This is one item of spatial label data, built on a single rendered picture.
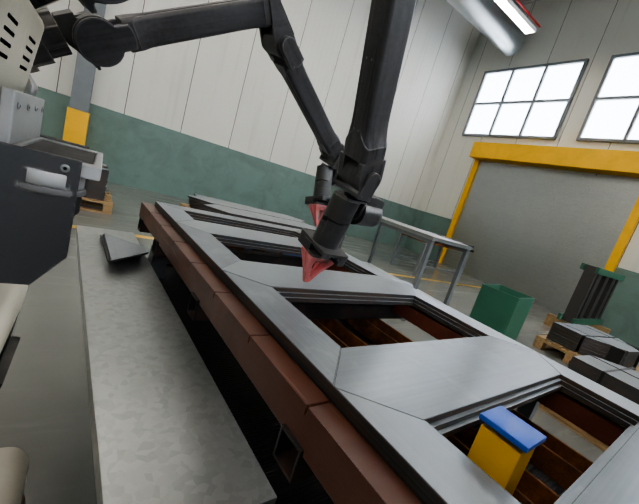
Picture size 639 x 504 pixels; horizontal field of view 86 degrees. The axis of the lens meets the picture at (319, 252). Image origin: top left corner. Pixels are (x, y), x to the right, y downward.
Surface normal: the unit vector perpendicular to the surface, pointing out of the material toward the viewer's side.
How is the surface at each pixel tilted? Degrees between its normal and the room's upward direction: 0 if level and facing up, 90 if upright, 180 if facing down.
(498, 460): 90
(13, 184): 90
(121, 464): 0
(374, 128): 101
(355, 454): 0
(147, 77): 90
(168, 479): 0
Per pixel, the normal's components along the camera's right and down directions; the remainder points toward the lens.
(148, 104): 0.51, 0.31
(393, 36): 0.51, 0.58
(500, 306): -0.72, -0.08
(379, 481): 0.29, -0.94
